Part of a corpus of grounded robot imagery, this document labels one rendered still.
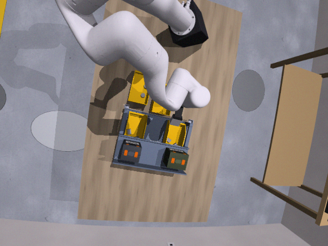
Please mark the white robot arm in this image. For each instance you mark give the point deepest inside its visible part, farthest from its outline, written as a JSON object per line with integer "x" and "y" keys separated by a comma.
{"x": 123, "y": 35}

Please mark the olive green tool case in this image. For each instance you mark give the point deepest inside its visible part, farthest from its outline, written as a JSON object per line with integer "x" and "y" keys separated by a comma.
{"x": 175, "y": 159}

